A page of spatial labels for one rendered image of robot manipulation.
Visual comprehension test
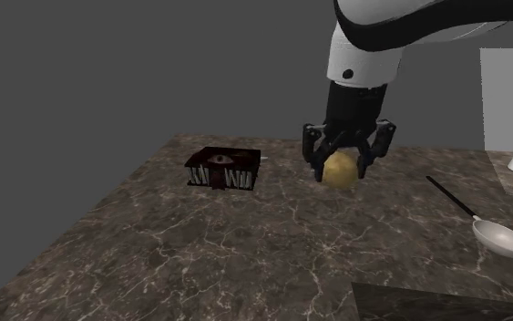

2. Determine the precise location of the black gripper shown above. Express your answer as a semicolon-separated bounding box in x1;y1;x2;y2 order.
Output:
301;80;397;184

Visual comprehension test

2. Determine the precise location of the white ladle with black handle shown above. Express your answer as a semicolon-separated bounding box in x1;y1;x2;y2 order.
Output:
425;175;513;260

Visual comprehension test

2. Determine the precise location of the yellow-brown potato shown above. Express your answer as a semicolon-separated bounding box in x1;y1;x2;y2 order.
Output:
321;150;360;190

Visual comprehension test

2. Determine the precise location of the dark book with eye and teeth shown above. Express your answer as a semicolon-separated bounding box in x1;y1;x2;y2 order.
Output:
183;146;262;192

